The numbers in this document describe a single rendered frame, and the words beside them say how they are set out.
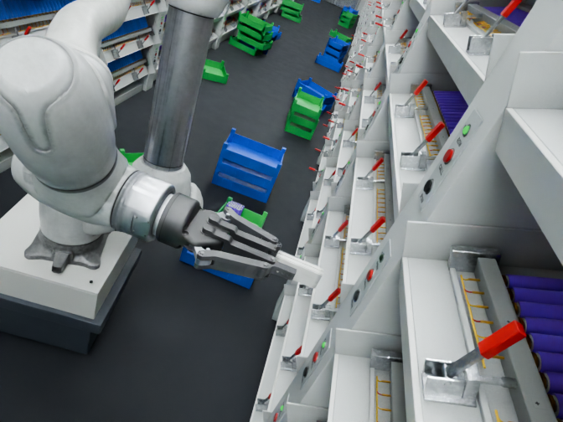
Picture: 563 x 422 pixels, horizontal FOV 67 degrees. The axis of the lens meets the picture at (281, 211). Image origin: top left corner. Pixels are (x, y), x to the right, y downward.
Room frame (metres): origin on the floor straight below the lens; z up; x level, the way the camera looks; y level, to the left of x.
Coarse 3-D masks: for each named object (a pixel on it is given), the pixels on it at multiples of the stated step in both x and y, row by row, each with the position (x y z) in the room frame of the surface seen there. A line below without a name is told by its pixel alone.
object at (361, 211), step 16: (368, 144) 1.13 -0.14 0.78; (384, 144) 1.13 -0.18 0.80; (368, 160) 1.11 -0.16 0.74; (352, 192) 0.92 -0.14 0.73; (368, 192) 0.92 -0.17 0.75; (384, 192) 0.93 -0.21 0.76; (352, 208) 0.84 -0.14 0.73; (368, 208) 0.85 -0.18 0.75; (384, 208) 0.85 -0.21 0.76; (352, 224) 0.77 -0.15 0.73; (368, 224) 0.78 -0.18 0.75; (384, 224) 0.79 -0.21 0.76; (352, 256) 0.66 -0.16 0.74; (368, 256) 0.67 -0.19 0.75; (352, 272) 0.61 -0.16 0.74
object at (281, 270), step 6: (270, 264) 0.45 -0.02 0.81; (276, 264) 0.46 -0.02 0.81; (282, 264) 0.46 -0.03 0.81; (258, 270) 0.44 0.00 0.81; (264, 270) 0.44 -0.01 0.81; (270, 270) 0.45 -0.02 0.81; (276, 270) 0.46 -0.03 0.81; (282, 270) 0.45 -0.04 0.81; (288, 270) 0.46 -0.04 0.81; (294, 270) 0.46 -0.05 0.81; (282, 276) 0.45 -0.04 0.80; (288, 276) 0.45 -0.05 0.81
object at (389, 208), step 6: (384, 156) 1.10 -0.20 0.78; (384, 162) 1.07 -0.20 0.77; (384, 168) 1.04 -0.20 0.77; (390, 168) 1.01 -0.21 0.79; (378, 174) 1.00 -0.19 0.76; (384, 174) 1.00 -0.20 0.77; (390, 174) 0.98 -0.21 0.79; (390, 180) 0.95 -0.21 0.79; (390, 186) 0.92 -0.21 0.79; (390, 192) 0.89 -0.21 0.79; (384, 198) 0.88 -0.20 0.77; (390, 198) 0.86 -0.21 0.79; (390, 204) 0.83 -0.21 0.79; (390, 210) 0.81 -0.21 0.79; (390, 216) 0.78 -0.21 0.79; (390, 222) 0.76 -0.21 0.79; (384, 228) 0.76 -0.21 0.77
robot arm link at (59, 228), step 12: (48, 216) 0.73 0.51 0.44; (60, 216) 0.73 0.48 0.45; (48, 228) 0.73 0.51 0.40; (60, 228) 0.73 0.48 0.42; (72, 228) 0.74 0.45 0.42; (84, 228) 0.76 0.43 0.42; (96, 228) 0.77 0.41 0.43; (108, 228) 0.79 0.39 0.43; (60, 240) 0.73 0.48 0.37; (72, 240) 0.74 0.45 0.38; (84, 240) 0.76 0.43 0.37
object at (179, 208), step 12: (168, 204) 0.45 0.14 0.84; (180, 204) 0.46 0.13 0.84; (192, 204) 0.47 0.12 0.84; (168, 216) 0.44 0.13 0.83; (180, 216) 0.44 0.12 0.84; (192, 216) 0.46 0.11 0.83; (204, 216) 0.49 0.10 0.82; (168, 228) 0.43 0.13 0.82; (180, 228) 0.43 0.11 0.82; (192, 228) 0.45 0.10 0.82; (216, 228) 0.47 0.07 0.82; (168, 240) 0.43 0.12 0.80; (180, 240) 0.43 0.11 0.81; (192, 240) 0.43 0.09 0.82; (204, 240) 0.44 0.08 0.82; (216, 240) 0.45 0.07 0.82; (192, 252) 0.43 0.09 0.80
